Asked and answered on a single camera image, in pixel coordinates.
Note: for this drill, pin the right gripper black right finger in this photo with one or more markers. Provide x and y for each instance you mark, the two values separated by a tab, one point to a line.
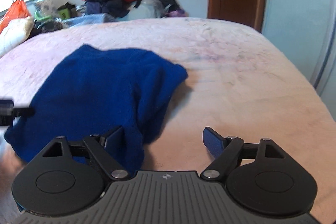
260	177

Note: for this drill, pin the blue beaded sweater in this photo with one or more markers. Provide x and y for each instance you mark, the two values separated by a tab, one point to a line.
123	93

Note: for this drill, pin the pink bed blanket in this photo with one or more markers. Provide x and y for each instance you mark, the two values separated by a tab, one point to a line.
239	84

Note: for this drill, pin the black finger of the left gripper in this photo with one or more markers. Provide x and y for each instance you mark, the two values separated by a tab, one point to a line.
8	112

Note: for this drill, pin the light blue quilted blanket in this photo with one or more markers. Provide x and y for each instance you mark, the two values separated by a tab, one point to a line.
88	19

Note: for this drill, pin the dark patterned clothes heap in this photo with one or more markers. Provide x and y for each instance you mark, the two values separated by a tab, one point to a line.
48	18

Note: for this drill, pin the orange plastic bag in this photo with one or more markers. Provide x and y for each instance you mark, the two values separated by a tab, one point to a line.
17	10

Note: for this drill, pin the light blue wardrobe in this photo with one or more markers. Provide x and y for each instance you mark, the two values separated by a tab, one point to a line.
304	30

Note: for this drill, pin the white puffer jacket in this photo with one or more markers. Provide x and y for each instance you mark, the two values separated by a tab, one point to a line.
17	31

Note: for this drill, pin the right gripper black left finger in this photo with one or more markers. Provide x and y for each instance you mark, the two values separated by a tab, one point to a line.
67	176

